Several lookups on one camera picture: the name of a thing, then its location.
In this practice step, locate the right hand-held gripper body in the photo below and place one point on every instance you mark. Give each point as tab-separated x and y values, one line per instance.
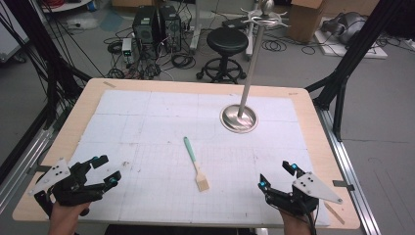
313	189

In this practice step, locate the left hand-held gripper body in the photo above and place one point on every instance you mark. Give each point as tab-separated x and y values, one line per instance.
73	192

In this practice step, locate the metal utensil rack stand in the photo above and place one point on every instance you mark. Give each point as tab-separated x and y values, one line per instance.
239	119

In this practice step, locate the person's left hand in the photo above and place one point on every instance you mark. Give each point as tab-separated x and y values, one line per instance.
67	220

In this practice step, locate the person's right hand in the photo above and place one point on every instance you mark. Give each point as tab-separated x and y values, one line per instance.
295	225

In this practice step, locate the thin wooden stick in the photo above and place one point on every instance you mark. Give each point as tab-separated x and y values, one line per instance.
334	213

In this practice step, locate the white gridded mat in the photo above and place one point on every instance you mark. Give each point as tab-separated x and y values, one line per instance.
169	130

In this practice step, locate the strip of brown tape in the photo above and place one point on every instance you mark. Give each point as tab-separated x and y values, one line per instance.
109	84

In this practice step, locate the small grey power supply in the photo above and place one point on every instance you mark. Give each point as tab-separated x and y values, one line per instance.
127	49

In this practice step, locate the black computer tower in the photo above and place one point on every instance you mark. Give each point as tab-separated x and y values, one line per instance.
170	27
145	29

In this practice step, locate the white flat board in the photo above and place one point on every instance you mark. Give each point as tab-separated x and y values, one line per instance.
372	52

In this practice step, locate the black round stool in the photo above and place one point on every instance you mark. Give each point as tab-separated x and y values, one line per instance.
226	40

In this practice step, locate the brown cardboard box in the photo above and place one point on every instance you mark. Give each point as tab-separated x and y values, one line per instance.
305	21

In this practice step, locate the grey bag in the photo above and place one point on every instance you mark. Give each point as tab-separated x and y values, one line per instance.
347	26

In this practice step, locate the white stand pole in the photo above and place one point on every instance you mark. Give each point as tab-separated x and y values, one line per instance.
195	29

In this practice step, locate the grey metal bracket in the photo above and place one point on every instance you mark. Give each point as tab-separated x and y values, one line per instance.
342	185
40	168

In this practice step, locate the aluminium rail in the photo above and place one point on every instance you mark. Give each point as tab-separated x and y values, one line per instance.
352	169
23	169

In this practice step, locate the black metal frame stand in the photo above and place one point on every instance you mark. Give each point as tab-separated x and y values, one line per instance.
52	75
355	49

